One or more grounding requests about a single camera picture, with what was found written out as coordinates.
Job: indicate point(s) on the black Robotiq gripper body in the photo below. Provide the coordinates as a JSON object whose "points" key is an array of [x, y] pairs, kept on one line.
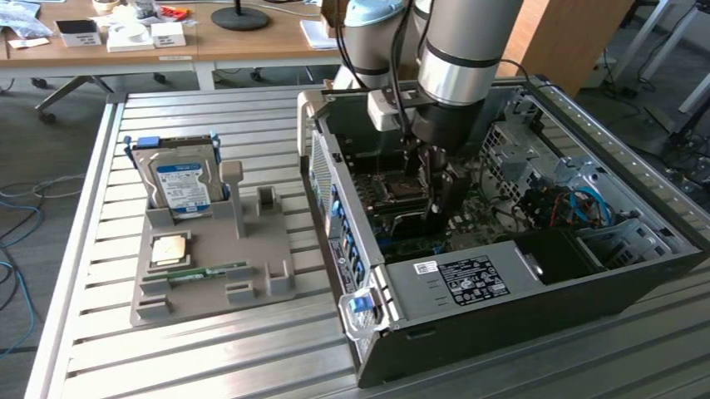
{"points": [[449, 124]]}

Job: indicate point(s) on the graphics card with metal bracket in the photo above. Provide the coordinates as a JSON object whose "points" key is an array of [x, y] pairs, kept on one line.
{"points": [[413, 228]]}

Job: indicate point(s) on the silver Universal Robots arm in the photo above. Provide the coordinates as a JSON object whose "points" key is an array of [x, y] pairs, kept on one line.
{"points": [[461, 50]]}

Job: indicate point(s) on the CPU socket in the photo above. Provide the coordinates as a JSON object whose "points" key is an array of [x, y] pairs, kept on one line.
{"points": [[398, 189]]}

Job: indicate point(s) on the green motherboard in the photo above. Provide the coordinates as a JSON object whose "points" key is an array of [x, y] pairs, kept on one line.
{"points": [[488, 216]]}

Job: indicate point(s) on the perforated silver drive cage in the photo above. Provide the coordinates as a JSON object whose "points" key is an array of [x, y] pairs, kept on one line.
{"points": [[516, 166]]}

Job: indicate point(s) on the black expansion slot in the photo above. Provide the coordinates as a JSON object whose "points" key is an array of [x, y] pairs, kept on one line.
{"points": [[413, 250]]}

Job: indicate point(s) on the blue expansion slot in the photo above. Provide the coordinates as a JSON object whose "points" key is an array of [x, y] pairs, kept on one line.
{"points": [[384, 241]]}

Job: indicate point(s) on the grey power supply unit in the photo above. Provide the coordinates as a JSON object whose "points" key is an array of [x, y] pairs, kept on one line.
{"points": [[410, 299]]}

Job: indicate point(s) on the blue case latch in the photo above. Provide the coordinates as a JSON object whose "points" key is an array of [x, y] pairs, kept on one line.
{"points": [[361, 303]]}

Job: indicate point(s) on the stack of papers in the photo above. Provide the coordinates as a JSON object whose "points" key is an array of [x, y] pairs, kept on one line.
{"points": [[317, 37]]}

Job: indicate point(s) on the silver disk bay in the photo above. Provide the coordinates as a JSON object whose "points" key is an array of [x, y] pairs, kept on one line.
{"points": [[621, 245]]}

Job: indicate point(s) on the brown cardboard box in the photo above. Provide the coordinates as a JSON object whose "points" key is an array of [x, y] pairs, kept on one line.
{"points": [[332, 16]]}

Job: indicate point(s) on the open black PC case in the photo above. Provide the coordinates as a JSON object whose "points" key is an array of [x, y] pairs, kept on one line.
{"points": [[500, 332]]}

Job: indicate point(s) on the grey parts rack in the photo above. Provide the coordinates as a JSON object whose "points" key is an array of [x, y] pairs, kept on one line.
{"points": [[222, 249]]}

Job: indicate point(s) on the silver hard disk blue label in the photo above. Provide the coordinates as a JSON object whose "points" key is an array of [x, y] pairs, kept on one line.
{"points": [[178, 183]]}

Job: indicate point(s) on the black round lamp base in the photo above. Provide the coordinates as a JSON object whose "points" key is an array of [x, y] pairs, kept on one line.
{"points": [[239, 18]]}

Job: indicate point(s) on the green RAM stick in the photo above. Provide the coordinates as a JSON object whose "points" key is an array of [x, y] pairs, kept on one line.
{"points": [[194, 274]]}

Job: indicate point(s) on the blue disk caddy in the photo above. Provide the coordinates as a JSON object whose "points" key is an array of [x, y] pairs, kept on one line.
{"points": [[147, 142]]}

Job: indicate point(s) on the CPU chip with metal lid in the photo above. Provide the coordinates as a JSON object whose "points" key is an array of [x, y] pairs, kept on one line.
{"points": [[169, 249]]}

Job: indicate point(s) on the plain white box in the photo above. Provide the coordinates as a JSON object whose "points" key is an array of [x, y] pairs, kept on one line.
{"points": [[167, 35]]}

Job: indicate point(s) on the red object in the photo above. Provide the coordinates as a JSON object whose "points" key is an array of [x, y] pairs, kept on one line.
{"points": [[173, 12]]}

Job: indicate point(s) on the white box with round part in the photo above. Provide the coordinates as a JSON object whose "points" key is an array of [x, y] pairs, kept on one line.
{"points": [[130, 37]]}

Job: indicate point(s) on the black and white box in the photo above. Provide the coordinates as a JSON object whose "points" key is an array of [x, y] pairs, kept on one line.
{"points": [[78, 31]]}

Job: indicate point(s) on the wooden desk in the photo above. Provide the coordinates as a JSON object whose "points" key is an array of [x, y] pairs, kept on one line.
{"points": [[55, 56]]}

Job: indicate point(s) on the white paper tag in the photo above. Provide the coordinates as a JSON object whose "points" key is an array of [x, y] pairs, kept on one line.
{"points": [[29, 43]]}

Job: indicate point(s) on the clear plastic bag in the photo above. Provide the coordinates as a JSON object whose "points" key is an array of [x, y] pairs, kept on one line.
{"points": [[22, 21]]}

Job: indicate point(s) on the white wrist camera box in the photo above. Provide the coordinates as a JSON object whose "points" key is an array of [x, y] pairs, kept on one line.
{"points": [[384, 110]]}

